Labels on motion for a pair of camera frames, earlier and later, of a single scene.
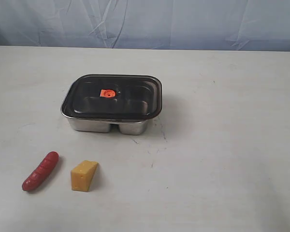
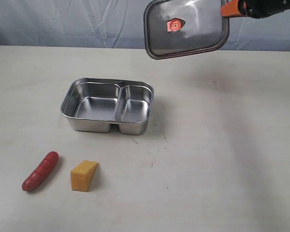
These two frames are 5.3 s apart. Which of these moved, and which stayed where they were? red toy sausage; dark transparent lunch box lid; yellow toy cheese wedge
Moved: dark transparent lunch box lid
Stayed: yellow toy cheese wedge; red toy sausage
